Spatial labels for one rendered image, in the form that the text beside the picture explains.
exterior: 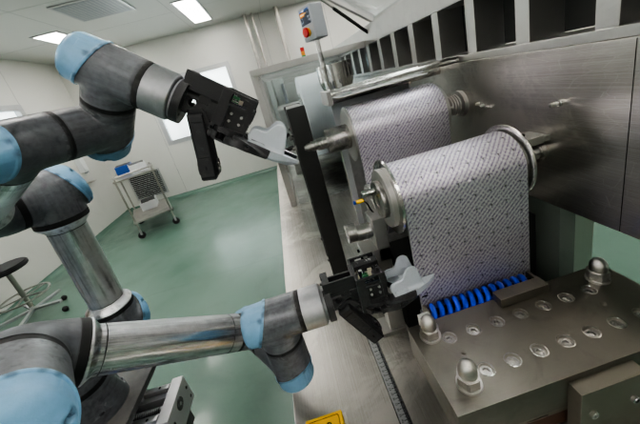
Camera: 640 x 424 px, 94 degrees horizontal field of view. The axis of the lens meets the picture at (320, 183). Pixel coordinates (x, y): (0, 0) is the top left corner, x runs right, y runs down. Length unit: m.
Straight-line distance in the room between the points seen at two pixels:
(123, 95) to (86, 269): 0.58
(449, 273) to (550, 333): 0.17
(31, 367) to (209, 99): 0.38
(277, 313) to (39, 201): 0.60
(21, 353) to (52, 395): 0.08
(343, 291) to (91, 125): 0.48
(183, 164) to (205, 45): 2.24
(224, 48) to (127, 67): 5.61
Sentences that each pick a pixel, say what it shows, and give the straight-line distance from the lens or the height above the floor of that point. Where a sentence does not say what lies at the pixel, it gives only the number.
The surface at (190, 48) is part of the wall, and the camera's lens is 6.22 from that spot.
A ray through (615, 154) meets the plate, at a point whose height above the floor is 1.27.
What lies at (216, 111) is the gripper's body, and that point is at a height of 1.49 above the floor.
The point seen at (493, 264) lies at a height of 1.07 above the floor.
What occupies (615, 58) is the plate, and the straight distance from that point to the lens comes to 0.62.
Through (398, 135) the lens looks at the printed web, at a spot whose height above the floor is 1.32.
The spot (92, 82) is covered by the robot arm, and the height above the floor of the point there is 1.57.
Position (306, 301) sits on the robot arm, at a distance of 0.56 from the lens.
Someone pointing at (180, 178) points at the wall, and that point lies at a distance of 6.52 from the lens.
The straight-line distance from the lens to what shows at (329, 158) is 1.55.
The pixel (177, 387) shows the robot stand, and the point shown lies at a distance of 1.13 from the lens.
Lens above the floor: 1.49
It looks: 19 degrees down
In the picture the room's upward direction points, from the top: 15 degrees counter-clockwise
